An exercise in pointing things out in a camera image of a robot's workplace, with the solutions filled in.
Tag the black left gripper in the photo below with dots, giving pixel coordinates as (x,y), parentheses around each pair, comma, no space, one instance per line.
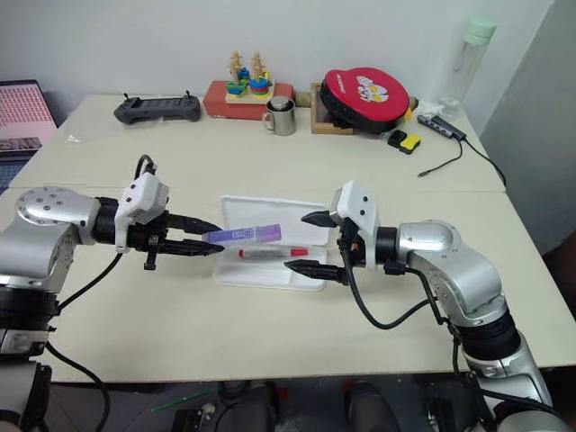
(139,236)

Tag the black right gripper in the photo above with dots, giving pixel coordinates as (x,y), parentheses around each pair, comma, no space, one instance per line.
(348,247)

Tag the purple marker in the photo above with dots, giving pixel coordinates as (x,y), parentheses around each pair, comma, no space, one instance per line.
(252,233)

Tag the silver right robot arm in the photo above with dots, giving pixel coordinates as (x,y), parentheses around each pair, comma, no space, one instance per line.
(454,265)

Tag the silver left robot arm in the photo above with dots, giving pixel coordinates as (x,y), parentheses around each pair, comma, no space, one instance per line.
(40,238)

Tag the red marker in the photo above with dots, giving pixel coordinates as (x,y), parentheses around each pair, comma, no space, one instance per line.
(270,253)

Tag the white plastic pencil case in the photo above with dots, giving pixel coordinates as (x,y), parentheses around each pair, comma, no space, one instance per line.
(265,274)

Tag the wooden tray box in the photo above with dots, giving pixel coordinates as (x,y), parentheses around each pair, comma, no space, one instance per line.
(321,123)

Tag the steel mug with lid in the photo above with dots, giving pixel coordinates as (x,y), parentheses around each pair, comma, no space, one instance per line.
(282,117)

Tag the red flat box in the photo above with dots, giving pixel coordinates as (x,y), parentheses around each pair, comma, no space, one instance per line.
(216,105)

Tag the black handheld remote controller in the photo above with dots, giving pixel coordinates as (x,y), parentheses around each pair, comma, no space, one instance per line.
(157,108)

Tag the black and yellow small device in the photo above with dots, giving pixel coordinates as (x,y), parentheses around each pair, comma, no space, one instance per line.
(405,141)

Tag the small brown object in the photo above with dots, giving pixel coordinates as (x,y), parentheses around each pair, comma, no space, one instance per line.
(303,98)

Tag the clear plastic bag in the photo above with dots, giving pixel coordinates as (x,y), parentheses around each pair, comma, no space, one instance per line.
(77,136)

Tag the red and black round pad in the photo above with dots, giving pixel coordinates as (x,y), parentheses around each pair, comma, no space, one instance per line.
(364,96)

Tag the green thin stick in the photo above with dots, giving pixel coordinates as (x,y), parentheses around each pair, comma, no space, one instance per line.
(180,400)

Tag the dark rounded shape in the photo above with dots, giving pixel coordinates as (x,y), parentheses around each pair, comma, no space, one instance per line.
(371,409)
(249,407)

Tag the crumpled clear plastic wrap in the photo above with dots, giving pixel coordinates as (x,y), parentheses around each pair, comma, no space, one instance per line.
(432,109)

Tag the clear bottle with green cap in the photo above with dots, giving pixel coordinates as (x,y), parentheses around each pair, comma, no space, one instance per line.
(468,67)

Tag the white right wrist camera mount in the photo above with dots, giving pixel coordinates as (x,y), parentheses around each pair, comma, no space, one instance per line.
(360,211)

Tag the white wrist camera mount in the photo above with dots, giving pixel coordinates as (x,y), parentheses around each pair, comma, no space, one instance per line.
(141,198)
(360,211)

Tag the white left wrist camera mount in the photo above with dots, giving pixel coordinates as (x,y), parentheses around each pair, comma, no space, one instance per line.
(141,198)

